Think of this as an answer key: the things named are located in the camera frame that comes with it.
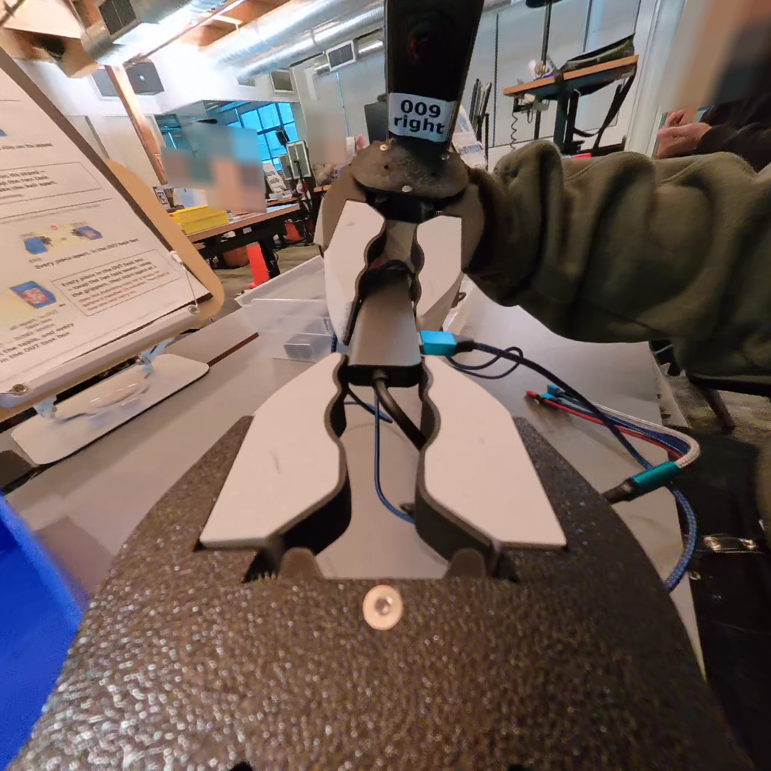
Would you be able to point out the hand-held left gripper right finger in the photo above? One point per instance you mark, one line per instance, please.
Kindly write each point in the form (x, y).
(488, 476)

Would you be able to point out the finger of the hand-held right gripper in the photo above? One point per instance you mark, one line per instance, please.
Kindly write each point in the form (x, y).
(443, 259)
(346, 265)

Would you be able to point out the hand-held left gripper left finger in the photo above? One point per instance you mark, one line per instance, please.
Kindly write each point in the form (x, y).
(271, 470)

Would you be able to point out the clear plastic box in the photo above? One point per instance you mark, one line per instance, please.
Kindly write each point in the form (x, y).
(283, 313)

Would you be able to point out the person's right forearm olive sleeve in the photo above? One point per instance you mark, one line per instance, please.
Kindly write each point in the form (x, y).
(602, 241)

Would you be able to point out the wooden standing desk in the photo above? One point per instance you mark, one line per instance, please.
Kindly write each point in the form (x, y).
(572, 75)

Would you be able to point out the grey desk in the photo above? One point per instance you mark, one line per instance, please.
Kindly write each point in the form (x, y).
(602, 361)

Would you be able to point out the orange traffic cone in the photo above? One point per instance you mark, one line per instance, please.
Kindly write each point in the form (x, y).
(259, 268)

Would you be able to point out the yellow plastic bin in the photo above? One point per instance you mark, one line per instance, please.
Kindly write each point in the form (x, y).
(202, 220)

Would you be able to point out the blue plastic bin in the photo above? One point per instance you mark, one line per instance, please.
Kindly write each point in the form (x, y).
(30, 602)

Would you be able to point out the printed instruction sheet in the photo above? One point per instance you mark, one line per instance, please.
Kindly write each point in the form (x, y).
(72, 241)

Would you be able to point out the silver air duct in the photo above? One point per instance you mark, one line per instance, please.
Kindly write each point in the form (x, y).
(289, 36)

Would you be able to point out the black wall speaker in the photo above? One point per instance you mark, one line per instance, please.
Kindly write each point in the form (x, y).
(146, 77)

